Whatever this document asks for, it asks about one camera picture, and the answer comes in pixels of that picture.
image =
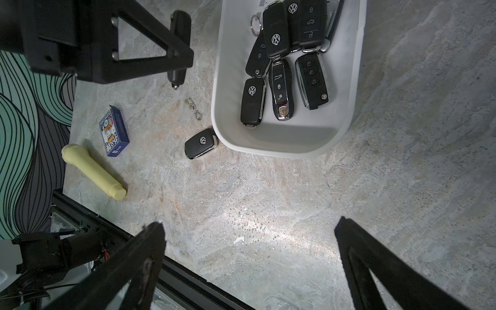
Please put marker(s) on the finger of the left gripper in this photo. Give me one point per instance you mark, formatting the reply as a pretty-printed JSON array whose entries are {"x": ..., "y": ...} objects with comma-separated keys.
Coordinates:
[{"x": 107, "y": 67}]

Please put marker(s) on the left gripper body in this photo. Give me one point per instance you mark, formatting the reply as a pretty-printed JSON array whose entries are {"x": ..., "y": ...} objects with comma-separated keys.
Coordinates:
[{"x": 57, "y": 37}]

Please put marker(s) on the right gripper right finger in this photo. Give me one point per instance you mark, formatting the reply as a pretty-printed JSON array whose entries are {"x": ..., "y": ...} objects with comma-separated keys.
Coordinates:
[{"x": 364, "y": 256}]

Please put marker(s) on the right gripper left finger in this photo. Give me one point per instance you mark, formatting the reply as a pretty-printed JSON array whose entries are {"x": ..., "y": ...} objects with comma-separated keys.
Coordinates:
[{"x": 137, "y": 263}]

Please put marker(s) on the black chrome Porsche key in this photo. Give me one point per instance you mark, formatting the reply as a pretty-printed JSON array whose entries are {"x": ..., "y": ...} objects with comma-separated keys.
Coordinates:
[{"x": 280, "y": 81}]

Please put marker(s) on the black vw key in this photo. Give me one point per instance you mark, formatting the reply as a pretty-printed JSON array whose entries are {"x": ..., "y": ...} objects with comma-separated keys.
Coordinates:
[
  {"x": 276, "y": 30},
  {"x": 201, "y": 143},
  {"x": 293, "y": 13}
]

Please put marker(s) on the black key with chrome trim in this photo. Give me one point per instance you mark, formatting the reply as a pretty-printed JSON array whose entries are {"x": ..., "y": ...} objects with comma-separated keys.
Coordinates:
[{"x": 312, "y": 80}]

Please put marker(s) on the black flip key with silver edge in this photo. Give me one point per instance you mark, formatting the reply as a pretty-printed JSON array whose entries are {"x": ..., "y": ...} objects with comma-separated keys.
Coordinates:
[{"x": 311, "y": 22}]

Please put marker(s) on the white remote key fob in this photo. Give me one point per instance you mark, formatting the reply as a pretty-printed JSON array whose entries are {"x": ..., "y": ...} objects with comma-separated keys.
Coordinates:
[{"x": 256, "y": 21}]

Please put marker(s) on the blue playing card box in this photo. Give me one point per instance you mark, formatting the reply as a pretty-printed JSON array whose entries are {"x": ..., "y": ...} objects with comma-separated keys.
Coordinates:
[{"x": 113, "y": 131}]

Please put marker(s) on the yellow flashlight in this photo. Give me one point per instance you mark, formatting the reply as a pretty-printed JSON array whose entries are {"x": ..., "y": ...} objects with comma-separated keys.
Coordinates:
[{"x": 79, "y": 157}]

